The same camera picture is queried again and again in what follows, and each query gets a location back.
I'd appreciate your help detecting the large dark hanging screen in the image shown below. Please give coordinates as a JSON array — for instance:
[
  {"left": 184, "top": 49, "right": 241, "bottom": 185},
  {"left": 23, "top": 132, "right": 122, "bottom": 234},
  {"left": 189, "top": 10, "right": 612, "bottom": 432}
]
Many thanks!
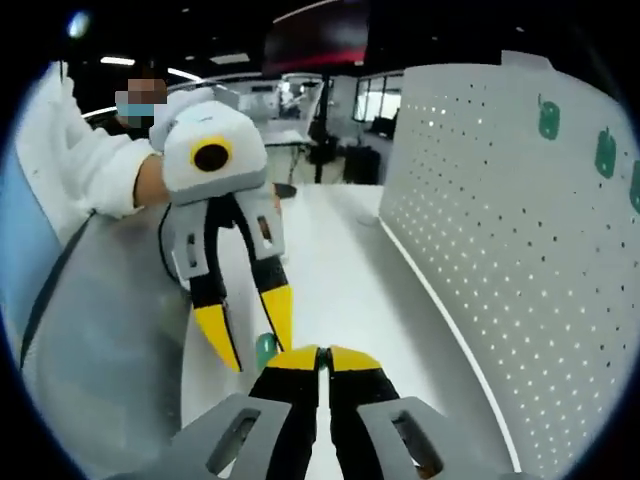
[{"left": 262, "top": 0, "right": 371, "bottom": 76}]

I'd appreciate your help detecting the black box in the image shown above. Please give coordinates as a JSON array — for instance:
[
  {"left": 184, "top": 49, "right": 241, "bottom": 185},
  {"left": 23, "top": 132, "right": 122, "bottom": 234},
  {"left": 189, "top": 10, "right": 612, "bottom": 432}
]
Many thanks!
[{"left": 342, "top": 147, "right": 382, "bottom": 186}]

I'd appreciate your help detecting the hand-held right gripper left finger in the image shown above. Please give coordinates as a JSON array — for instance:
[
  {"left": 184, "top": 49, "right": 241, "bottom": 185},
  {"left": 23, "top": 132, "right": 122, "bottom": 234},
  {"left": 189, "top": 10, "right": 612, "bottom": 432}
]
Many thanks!
[{"left": 149, "top": 344, "right": 323, "bottom": 480}]

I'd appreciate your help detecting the green hook assembly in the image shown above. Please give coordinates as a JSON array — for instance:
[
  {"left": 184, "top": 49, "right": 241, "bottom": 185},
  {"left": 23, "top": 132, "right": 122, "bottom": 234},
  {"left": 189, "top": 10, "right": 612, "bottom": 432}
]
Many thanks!
[
  {"left": 537, "top": 93, "right": 561, "bottom": 141},
  {"left": 628, "top": 159, "right": 640, "bottom": 216},
  {"left": 593, "top": 127, "right": 618, "bottom": 180},
  {"left": 254, "top": 332, "right": 335, "bottom": 372}
]

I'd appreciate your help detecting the black tripod stand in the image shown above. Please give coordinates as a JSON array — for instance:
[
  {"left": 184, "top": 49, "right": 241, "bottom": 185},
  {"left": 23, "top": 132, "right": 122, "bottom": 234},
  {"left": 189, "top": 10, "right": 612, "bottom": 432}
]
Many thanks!
[{"left": 305, "top": 79, "right": 337, "bottom": 185}]

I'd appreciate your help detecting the white perforated mounting plate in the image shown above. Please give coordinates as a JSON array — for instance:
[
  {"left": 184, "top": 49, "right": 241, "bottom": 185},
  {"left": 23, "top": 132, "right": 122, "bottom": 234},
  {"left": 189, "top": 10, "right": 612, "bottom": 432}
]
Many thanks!
[{"left": 378, "top": 49, "right": 640, "bottom": 474}]

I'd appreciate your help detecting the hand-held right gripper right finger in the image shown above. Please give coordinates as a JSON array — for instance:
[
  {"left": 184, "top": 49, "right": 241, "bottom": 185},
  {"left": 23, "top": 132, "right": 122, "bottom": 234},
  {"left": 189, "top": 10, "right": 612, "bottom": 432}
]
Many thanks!
[{"left": 327, "top": 346, "right": 507, "bottom": 480}]

